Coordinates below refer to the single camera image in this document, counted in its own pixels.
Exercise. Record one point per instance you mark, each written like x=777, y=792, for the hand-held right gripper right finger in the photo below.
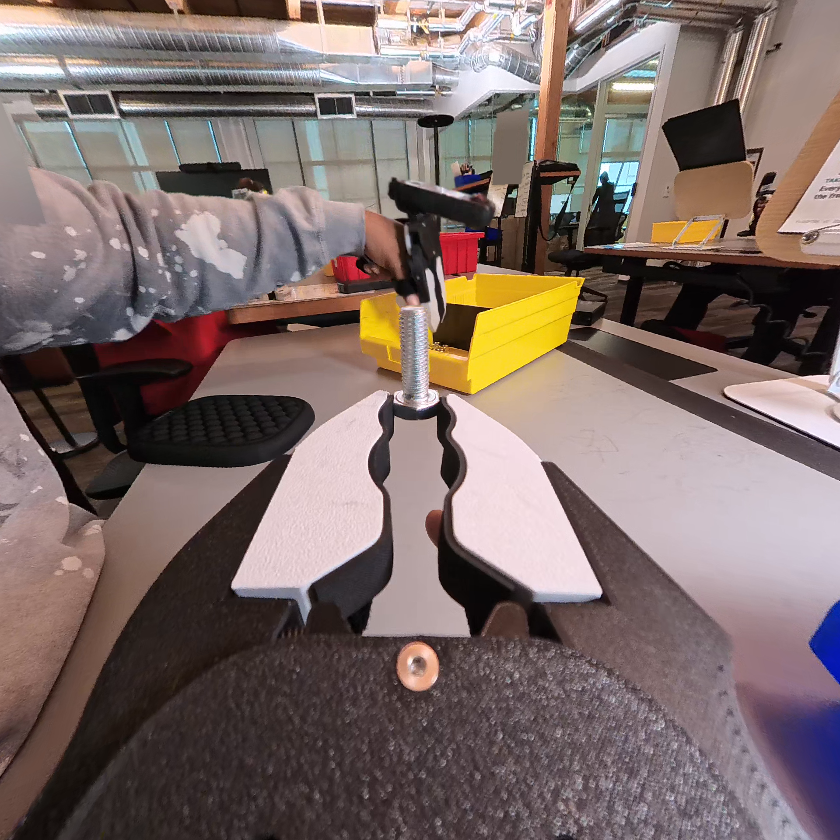
x=519, y=525

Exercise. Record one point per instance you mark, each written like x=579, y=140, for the silver hex bolt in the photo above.
x=418, y=348

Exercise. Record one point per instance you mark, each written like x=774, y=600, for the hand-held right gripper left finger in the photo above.
x=315, y=525

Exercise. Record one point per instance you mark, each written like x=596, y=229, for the yellow plastic bin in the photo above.
x=512, y=328

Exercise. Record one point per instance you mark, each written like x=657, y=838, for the black computer monitor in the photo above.
x=705, y=134

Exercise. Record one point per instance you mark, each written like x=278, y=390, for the red plastic bin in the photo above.
x=460, y=252

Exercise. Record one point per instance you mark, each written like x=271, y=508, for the red plastic tub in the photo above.
x=171, y=355

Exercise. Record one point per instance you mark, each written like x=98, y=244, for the person's right hand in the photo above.
x=435, y=528

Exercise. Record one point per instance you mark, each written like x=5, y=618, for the blue plastic bin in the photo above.
x=827, y=643

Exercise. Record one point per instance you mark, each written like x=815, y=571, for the black office chair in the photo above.
x=584, y=256
x=217, y=431

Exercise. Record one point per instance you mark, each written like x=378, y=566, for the instruction sheet stand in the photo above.
x=801, y=197

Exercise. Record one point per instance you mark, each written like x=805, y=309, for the person's left forearm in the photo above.
x=158, y=256

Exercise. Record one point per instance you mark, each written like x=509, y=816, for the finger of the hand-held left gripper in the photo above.
x=433, y=295

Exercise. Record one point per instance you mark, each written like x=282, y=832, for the wooden desk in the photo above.
x=302, y=309
x=709, y=256

